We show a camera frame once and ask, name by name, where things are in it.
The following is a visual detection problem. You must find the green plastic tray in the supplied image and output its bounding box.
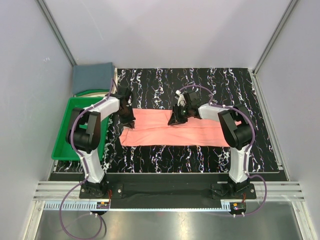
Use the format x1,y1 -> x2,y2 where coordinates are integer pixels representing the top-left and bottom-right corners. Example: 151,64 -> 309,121
51,96 -> 112,162

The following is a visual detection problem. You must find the aluminium rail frame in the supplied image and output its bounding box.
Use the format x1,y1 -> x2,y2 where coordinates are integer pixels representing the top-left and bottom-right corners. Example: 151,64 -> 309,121
32,181 -> 317,240

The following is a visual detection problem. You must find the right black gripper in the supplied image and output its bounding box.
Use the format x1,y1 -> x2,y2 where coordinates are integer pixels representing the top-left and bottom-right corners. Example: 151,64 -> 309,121
167,104 -> 192,126

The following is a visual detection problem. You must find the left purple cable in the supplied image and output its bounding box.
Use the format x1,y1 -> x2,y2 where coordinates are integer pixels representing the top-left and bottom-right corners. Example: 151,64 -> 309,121
58,78 -> 107,238

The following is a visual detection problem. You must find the pink t-shirt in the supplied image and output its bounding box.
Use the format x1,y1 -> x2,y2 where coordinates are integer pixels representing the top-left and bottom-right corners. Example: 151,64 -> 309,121
119,108 -> 229,147

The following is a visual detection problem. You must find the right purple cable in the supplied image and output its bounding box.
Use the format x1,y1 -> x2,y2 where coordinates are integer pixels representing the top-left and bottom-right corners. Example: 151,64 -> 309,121
178,84 -> 267,218

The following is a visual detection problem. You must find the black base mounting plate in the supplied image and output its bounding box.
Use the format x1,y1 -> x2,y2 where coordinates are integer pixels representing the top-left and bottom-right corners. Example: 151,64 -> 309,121
79,173 -> 257,211

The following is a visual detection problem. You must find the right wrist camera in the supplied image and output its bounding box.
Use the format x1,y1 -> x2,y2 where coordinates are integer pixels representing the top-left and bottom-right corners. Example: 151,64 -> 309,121
174,90 -> 186,107

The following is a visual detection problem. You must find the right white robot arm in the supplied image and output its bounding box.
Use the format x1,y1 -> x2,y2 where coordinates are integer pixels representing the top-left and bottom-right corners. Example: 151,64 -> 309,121
168,90 -> 256,199

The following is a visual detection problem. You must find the purple cable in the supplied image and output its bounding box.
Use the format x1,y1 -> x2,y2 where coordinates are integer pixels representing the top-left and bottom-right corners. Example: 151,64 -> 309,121
58,78 -> 107,238
178,84 -> 267,218

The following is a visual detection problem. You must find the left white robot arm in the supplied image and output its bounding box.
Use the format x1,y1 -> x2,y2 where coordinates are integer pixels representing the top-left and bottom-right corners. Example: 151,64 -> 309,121
65,87 -> 136,198

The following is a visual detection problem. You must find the black marble pattern mat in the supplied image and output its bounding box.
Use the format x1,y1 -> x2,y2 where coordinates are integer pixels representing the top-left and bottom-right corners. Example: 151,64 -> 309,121
49,67 -> 281,174

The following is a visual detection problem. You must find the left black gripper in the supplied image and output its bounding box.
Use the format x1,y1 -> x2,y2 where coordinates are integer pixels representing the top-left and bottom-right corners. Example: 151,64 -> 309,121
116,104 -> 136,129

